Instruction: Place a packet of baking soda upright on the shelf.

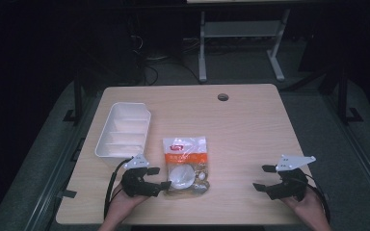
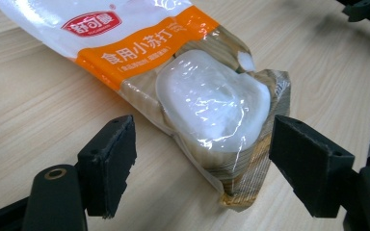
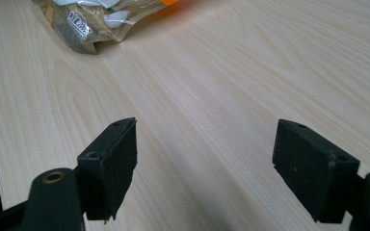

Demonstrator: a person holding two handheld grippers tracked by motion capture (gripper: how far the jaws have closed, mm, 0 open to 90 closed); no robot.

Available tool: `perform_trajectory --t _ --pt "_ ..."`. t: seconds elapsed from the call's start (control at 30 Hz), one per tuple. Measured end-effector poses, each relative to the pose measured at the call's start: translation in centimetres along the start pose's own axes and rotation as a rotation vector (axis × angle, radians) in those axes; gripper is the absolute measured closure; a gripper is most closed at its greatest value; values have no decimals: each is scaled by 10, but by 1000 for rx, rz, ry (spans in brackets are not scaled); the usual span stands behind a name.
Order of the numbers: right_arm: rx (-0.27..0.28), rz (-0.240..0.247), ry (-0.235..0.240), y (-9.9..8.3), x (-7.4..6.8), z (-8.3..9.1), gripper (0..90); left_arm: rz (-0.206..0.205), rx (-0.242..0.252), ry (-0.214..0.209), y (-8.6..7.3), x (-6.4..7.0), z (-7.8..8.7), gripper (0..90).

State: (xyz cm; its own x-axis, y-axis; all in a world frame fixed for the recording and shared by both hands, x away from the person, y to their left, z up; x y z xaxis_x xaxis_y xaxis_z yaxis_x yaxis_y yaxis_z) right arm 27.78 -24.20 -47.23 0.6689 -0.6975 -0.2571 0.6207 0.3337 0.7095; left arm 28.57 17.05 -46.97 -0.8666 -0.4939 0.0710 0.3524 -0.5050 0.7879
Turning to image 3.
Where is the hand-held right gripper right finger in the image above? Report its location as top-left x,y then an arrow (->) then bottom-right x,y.
272,118 -> 361,224

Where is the gold foil snack packet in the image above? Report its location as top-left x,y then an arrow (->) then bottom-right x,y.
31,0 -> 181,55

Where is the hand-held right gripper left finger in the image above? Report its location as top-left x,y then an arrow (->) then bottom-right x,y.
76,116 -> 139,222

